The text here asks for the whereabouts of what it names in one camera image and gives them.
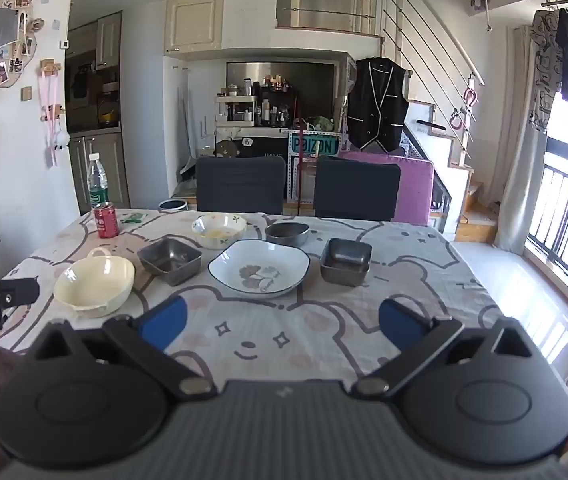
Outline white perforated rack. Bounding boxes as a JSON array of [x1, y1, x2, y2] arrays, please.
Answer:
[[286, 130, 345, 207]]

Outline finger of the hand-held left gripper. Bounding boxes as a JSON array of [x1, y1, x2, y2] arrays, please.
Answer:
[[0, 277, 41, 309]]

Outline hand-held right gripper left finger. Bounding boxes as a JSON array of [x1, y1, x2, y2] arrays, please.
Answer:
[[30, 296, 212, 402]]

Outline white plush toy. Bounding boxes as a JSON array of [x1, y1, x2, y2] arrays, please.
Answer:
[[48, 129, 71, 155]]

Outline lemon print scalloped bowl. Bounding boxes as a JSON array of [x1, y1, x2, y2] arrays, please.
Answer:
[[192, 214, 247, 250]]

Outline beige curtain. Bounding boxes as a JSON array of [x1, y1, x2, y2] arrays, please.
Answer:
[[494, 25, 550, 257]]

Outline cream bowl with handle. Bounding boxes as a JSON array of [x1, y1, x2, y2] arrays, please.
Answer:
[[53, 247, 136, 319]]

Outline hanging patterned garment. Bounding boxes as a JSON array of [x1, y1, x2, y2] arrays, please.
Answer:
[[530, 10, 563, 134]]

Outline metal stair railing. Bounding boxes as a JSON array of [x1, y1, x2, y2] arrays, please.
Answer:
[[276, 0, 487, 141]]

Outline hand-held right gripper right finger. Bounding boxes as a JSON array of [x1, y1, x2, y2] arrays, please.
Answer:
[[354, 300, 537, 401]]

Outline grey kitchen cabinet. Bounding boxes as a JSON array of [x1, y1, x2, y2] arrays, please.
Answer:
[[69, 132, 131, 213]]

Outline teal sign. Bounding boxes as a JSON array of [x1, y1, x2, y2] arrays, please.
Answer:
[[289, 132, 339, 157]]

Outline shelf with bottles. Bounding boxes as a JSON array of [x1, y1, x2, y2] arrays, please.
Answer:
[[214, 75, 301, 129]]

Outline clear plastic water bottle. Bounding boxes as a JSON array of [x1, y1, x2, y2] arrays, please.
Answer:
[[87, 153, 110, 209]]

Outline cream upper cabinet door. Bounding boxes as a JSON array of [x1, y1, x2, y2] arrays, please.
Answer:
[[165, 0, 225, 54]]

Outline bear print tablecloth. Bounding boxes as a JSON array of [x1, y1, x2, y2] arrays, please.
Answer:
[[0, 208, 507, 391]]

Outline red strap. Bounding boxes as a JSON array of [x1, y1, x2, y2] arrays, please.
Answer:
[[297, 117, 315, 212]]

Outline black vest with white trim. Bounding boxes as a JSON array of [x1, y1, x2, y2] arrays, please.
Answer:
[[346, 57, 411, 153]]

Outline red drink can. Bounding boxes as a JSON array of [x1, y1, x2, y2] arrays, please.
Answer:
[[93, 202, 119, 239]]

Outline staircase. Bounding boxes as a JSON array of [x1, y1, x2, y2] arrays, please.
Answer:
[[404, 100, 499, 242]]

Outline black window guard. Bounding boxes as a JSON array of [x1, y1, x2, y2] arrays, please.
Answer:
[[524, 162, 568, 307]]

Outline square steel bowl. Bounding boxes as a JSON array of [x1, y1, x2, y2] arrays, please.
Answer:
[[320, 238, 373, 288], [137, 238, 203, 287]]

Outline purple chair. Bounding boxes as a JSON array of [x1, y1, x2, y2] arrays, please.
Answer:
[[339, 151, 435, 226]]

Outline round steel bowl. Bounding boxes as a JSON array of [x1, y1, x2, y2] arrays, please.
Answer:
[[264, 223, 311, 249]]

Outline dark fabric chair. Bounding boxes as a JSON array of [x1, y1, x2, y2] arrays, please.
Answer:
[[313, 156, 401, 221], [195, 155, 287, 214]]

